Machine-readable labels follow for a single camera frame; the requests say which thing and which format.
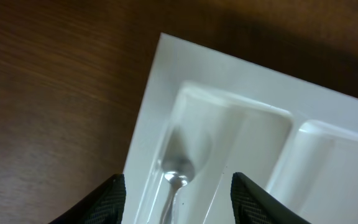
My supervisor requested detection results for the small steel teaspoon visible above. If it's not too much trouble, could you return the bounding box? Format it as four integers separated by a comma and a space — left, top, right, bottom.
160, 157, 195, 224

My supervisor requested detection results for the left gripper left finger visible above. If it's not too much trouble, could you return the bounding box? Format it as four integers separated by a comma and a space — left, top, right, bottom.
50, 174, 126, 224

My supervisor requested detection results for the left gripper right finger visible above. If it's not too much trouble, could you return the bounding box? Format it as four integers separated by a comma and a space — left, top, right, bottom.
231, 172, 310, 224

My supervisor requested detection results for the white plastic cutlery tray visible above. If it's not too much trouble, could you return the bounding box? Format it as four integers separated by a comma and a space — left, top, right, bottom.
122, 34, 358, 223

